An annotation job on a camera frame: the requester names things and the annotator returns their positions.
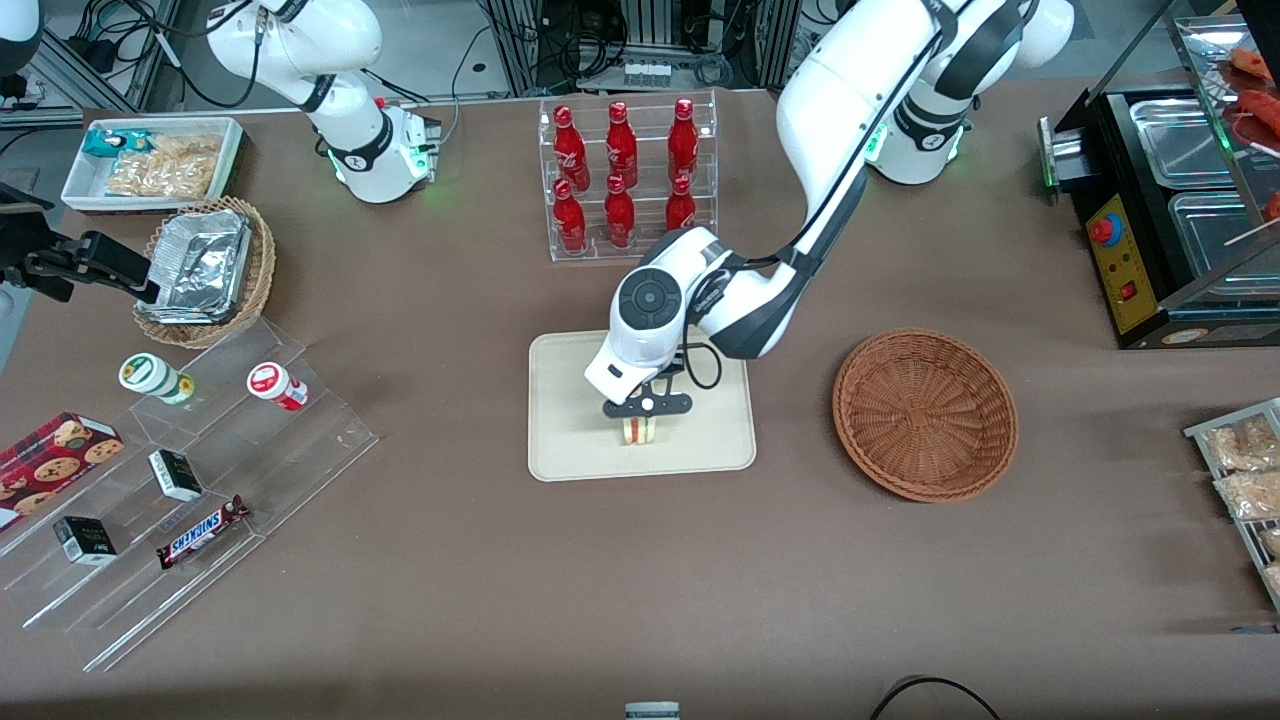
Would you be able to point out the white rectangular plastic bin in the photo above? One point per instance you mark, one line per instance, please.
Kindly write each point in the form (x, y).
(80, 190)

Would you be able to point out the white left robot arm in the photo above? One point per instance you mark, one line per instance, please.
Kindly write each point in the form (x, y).
(850, 90)

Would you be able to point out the brown woven wicker basket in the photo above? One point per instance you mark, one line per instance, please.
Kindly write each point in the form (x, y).
(925, 415)

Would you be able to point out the Snickers chocolate bar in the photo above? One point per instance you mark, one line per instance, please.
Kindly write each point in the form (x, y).
(203, 533)

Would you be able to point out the clear acrylic bottle rack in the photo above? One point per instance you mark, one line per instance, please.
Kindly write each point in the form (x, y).
(645, 250)

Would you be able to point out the aluminium foil food tray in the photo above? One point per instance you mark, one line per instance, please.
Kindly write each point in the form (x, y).
(200, 265)

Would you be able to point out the light woven wicker basket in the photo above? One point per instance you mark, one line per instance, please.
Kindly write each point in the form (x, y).
(258, 270)

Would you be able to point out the red cola bottle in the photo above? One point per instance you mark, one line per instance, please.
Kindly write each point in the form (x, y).
(571, 220)
(681, 208)
(621, 148)
(570, 150)
(683, 143)
(619, 215)

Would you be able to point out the red tartan cookie box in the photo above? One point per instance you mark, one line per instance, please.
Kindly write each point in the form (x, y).
(50, 465)

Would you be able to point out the red lidded yogurt cup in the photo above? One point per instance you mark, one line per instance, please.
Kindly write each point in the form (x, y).
(272, 385)

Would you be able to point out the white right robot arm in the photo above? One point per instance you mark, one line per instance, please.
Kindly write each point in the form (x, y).
(370, 150)

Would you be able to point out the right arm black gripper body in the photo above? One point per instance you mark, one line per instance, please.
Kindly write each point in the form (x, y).
(28, 243)

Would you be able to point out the small black carton box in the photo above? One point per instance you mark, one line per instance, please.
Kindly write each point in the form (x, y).
(85, 540)
(176, 475)

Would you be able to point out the black food warmer appliance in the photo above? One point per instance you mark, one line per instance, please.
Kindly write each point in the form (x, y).
(1125, 270)

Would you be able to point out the white power strip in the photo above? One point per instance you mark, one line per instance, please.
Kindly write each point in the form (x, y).
(647, 73)

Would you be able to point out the aluminium frame equipment rack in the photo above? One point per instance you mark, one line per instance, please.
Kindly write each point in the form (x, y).
(600, 35)

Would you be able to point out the clear bag of chips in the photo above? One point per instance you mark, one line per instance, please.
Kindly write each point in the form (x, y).
(165, 168)

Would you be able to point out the green sunflower lidded cup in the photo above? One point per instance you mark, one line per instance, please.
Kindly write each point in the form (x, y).
(150, 377)

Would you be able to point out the teal snack packet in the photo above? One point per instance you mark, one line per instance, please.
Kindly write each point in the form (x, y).
(112, 142)

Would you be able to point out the clear acrylic stepped display stand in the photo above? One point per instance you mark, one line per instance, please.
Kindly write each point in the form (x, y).
(300, 450)

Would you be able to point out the steel food pan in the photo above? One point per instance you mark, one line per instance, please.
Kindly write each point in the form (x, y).
(1180, 140)
(1220, 245)

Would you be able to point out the triangle sandwich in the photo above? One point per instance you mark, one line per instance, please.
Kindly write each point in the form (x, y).
(642, 431)

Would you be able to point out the clear bag of crackers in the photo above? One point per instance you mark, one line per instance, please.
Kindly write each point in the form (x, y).
(1274, 580)
(1250, 495)
(1245, 445)
(1272, 541)

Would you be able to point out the cream rectangular plastic tray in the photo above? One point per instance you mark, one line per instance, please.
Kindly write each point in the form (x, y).
(570, 440)

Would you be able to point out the red sausage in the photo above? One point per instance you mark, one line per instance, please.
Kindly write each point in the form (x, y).
(1262, 110)
(1252, 63)

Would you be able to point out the small grey device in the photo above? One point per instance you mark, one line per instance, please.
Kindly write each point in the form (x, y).
(652, 711)

